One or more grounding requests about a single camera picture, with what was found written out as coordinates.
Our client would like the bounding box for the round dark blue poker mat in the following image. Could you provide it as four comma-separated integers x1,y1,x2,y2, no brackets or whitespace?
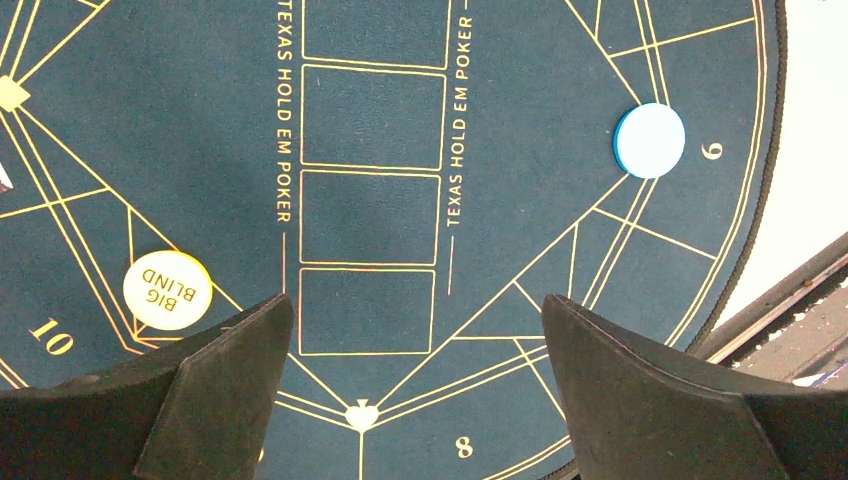
1,1,783,479

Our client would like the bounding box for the blue small blind button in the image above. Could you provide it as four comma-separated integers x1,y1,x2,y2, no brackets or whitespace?
613,102,686,179

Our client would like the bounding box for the floral tablecloth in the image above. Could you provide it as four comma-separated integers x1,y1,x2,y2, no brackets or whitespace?
717,1,847,324

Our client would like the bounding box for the yellow big blind button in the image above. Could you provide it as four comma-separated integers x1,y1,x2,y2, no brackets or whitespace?
122,250,213,331

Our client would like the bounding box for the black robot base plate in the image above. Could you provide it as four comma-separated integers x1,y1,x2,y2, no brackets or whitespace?
691,235,847,390

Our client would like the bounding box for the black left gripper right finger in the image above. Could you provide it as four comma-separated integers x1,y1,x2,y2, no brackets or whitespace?
541,294,847,479

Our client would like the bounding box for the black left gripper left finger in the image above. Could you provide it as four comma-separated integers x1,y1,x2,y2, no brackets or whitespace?
1,294,293,479

